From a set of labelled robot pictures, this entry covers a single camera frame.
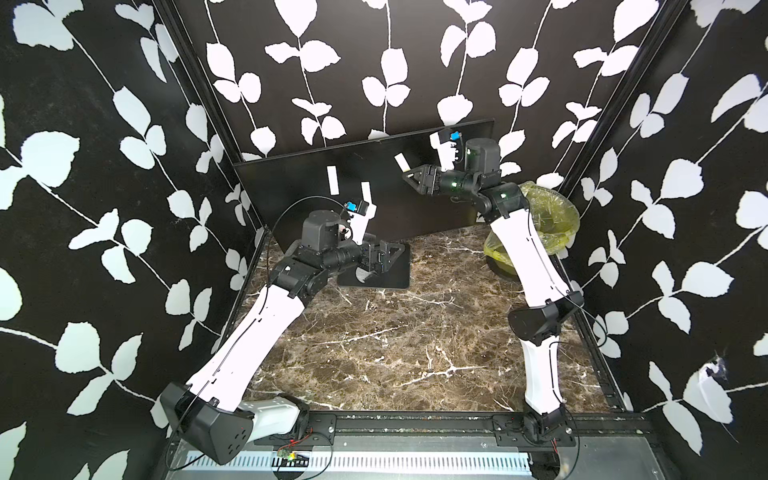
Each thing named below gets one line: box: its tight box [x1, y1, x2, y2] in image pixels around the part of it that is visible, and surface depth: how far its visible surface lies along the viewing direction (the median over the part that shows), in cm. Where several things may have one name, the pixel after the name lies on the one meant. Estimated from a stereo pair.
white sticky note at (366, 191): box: [360, 180, 373, 205], surface depth 77 cm
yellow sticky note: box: [393, 152, 412, 173], surface depth 73 cm
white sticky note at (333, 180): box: [326, 165, 340, 195], surface depth 73 cm
